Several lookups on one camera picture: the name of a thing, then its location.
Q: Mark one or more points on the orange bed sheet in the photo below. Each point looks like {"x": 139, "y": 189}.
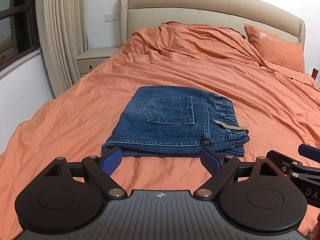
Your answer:
{"x": 75, "y": 120}

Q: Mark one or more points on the crumpled orange duvet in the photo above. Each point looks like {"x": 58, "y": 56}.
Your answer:
{"x": 190, "y": 40}

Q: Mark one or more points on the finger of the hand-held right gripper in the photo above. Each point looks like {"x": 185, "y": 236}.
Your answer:
{"x": 311, "y": 152}
{"x": 277, "y": 158}

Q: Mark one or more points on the red-brown bedside object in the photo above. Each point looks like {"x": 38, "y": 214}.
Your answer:
{"x": 315, "y": 73}

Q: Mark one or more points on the blue denim pants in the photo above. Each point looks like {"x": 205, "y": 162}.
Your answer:
{"x": 165, "y": 120}

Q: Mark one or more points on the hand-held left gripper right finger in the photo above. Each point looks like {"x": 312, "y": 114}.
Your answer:
{"x": 211, "y": 160}

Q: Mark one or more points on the beige pleated curtain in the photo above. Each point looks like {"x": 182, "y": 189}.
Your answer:
{"x": 62, "y": 35}

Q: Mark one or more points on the beige padded bed headboard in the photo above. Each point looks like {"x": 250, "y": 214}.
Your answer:
{"x": 200, "y": 5}

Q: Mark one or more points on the dark framed window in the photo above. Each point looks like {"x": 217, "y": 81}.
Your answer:
{"x": 17, "y": 17}

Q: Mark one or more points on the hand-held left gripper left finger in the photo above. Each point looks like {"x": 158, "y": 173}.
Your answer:
{"x": 111, "y": 161}

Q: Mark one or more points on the orange pillow with white print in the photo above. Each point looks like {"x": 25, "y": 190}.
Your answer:
{"x": 277, "y": 46}

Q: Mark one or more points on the beige nightstand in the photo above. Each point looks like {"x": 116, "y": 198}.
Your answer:
{"x": 97, "y": 56}

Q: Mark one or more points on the white wall switch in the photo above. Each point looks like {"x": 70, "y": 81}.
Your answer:
{"x": 111, "y": 17}

